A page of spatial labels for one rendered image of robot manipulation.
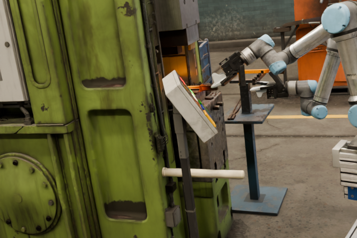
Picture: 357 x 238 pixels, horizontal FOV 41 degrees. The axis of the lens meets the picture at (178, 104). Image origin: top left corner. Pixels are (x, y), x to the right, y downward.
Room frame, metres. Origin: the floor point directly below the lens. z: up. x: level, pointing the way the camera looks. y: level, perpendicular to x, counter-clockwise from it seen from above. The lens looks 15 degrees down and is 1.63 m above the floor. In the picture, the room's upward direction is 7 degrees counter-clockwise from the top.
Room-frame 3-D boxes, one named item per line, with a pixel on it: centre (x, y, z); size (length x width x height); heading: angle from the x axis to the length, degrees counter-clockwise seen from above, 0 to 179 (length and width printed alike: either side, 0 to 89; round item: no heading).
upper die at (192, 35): (2.77, 0.06, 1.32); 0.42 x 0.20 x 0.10; 68
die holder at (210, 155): (2.82, 0.05, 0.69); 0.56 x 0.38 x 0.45; 68
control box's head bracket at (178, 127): (2.15, -0.03, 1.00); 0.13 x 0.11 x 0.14; 158
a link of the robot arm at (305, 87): (2.48, -0.70, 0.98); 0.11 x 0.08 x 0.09; 68
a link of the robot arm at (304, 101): (2.47, -0.70, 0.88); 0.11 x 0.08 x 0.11; 6
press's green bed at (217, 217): (2.82, 0.05, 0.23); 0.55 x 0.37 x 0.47; 68
